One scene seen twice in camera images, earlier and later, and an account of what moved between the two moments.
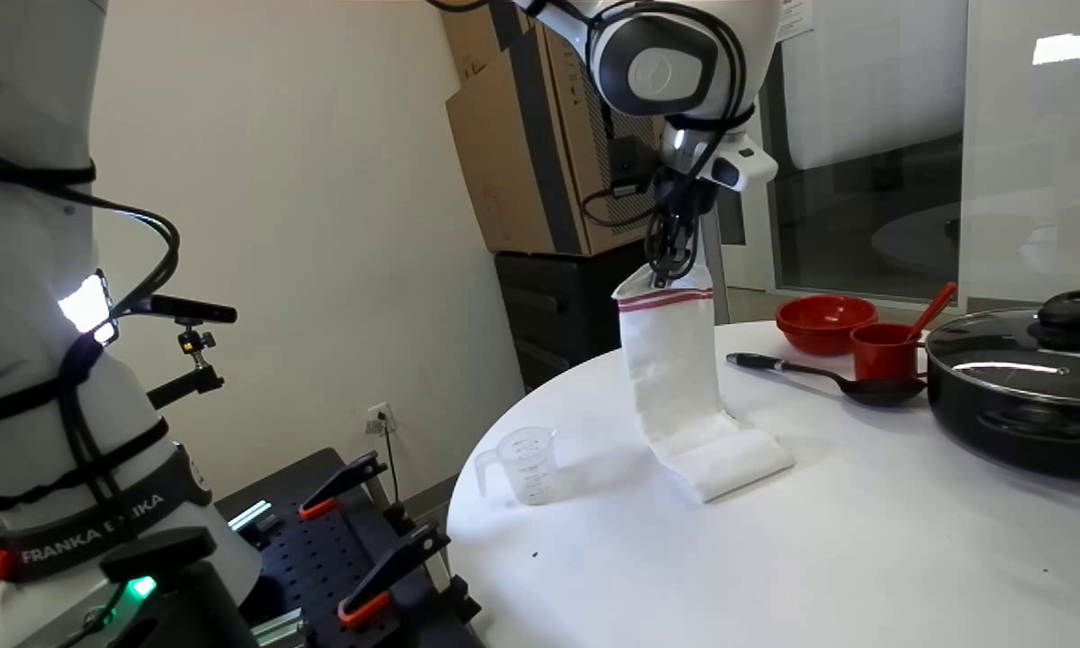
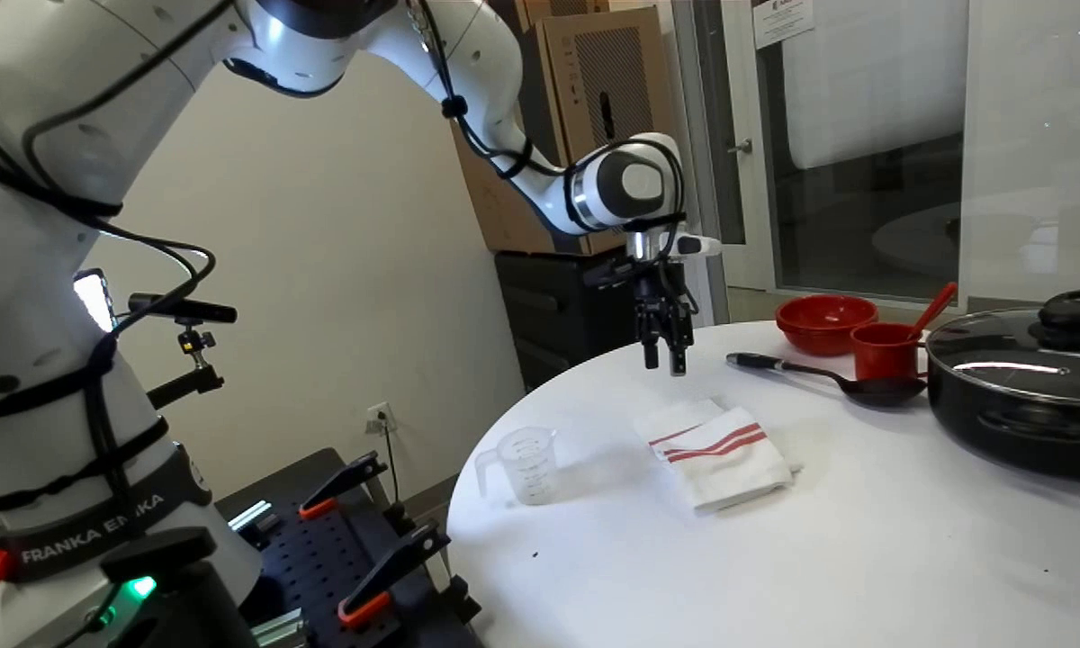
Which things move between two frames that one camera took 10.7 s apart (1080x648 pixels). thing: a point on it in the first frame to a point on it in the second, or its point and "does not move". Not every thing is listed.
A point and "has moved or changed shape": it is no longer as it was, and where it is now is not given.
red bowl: x=821 y=326 does not move
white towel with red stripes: x=672 y=356 has moved or changed shape
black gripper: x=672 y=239 to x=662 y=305
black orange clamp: x=324 y=499 does not move
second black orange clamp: x=377 y=591 does not move
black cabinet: x=564 y=307 does not move
